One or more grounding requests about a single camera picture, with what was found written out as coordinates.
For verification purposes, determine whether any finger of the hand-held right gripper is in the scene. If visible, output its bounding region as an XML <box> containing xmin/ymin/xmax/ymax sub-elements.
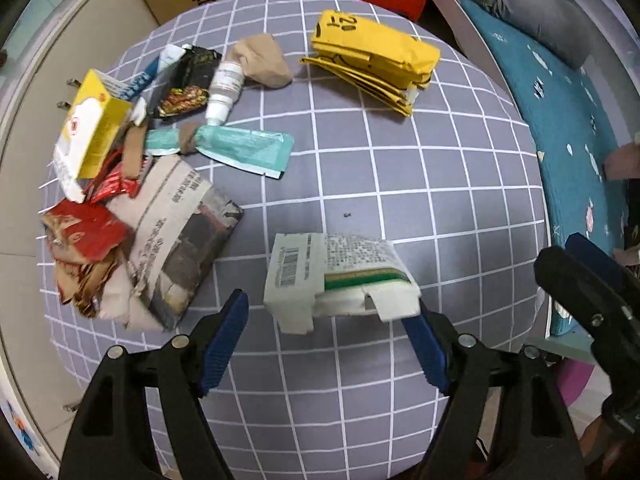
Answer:
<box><xmin>565</xmin><ymin>232</ymin><xmax>633</xmax><ymax>286</ymax></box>
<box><xmin>533</xmin><ymin>246</ymin><xmax>640</xmax><ymax>376</ymax></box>

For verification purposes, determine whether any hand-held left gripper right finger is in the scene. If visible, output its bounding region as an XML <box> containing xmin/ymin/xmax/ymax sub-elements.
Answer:
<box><xmin>401</xmin><ymin>299</ymin><xmax>586</xmax><ymax>480</ymax></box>

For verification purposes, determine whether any red and brown crumpled wrapper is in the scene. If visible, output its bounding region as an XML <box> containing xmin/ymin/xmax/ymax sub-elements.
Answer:
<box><xmin>41</xmin><ymin>198</ymin><xmax>136</xmax><ymax>319</ymax></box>

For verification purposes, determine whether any black snack packet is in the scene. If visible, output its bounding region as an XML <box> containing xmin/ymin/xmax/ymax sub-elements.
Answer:
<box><xmin>151</xmin><ymin>45</ymin><xmax>224</xmax><ymax>120</ymax></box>

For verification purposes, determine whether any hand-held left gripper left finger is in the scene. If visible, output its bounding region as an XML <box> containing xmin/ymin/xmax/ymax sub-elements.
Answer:
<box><xmin>59</xmin><ymin>289</ymin><xmax>249</xmax><ymax>480</ymax></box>

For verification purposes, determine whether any large newspaper-print bag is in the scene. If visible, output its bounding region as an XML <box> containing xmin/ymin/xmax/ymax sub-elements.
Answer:
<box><xmin>97</xmin><ymin>154</ymin><xmax>246</xmax><ymax>332</ymax></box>

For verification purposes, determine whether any beige folded sock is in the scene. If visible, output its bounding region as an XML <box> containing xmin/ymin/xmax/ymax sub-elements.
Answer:
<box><xmin>227</xmin><ymin>34</ymin><xmax>294</xmax><ymax>92</ymax></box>

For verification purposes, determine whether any yellow and white carton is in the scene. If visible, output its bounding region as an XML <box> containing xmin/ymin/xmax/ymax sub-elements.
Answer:
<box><xmin>53</xmin><ymin>69</ymin><xmax>133</xmax><ymax>204</ymax></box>

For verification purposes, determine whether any red snack wrapper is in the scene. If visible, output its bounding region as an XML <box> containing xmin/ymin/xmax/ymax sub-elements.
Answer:
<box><xmin>84</xmin><ymin>149</ymin><xmax>152</xmax><ymax>204</ymax></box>

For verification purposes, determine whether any blue and white packet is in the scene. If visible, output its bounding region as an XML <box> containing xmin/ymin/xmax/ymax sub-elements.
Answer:
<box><xmin>119</xmin><ymin>43</ymin><xmax>187</xmax><ymax>104</ymax></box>

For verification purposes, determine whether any grey pillow on bed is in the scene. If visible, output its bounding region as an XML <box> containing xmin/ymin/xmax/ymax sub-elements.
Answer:
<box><xmin>452</xmin><ymin>0</ymin><xmax>601</xmax><ymax>69</ymax></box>

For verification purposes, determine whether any white plastic bottle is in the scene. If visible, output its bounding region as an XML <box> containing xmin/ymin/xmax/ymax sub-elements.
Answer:
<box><xmin>204</xmin><ymin>60</ymin><xmax>247</xmax><ymax>126</ymax></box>

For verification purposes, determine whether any white and green medicine box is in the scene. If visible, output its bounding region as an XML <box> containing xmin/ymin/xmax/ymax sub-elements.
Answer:
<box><xmin>263</xmin><ymin>232</ymin><xmax>422</xmax><ymax>336</ymax></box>

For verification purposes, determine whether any grey checked tablecloth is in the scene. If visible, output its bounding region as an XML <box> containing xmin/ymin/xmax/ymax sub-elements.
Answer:
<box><xmin>37</xmin><ymin>0</ymin><xmax>551</xmax><ymax>480</ymax></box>

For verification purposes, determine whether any teal foil pouch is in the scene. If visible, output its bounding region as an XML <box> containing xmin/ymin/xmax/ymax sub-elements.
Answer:
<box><xmin>145</xmin><ymin>125</ymin><xmax>295</xmax><ymax>179</ymax></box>

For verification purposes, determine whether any yellow plastic bag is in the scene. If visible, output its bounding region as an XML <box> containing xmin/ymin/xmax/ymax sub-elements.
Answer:
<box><xmin>299</xmin><ymin>9</ymin><xmax>442</xmax><ymax>118</ymax></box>

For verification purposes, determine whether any pink object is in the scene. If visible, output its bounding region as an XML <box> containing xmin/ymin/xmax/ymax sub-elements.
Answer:
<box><xmin>555</xmin><ymin>360</ymin><xmax>597</xmax><ymax>407</ymax></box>

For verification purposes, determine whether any teal fish print bedsheet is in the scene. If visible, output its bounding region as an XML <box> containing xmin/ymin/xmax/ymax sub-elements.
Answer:
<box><xmin>452</xmin><ymin>0</ymin><xmax>640</xmax><ymax>337</ymax></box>

